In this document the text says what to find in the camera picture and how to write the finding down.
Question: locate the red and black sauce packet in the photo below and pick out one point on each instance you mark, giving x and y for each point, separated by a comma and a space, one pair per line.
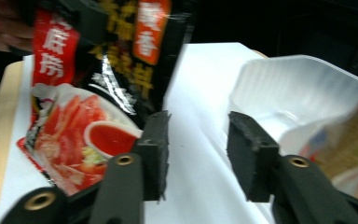
105, 77

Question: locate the translucent plastic bin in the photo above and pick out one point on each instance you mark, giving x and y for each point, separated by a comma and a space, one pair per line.
292, 90

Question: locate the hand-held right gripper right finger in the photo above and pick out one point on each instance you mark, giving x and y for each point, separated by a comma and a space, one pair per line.
250, 155

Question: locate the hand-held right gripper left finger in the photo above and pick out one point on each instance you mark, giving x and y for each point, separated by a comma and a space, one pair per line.
155, 155

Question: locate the gold sauce packet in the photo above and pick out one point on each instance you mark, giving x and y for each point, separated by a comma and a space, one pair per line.
348, 140

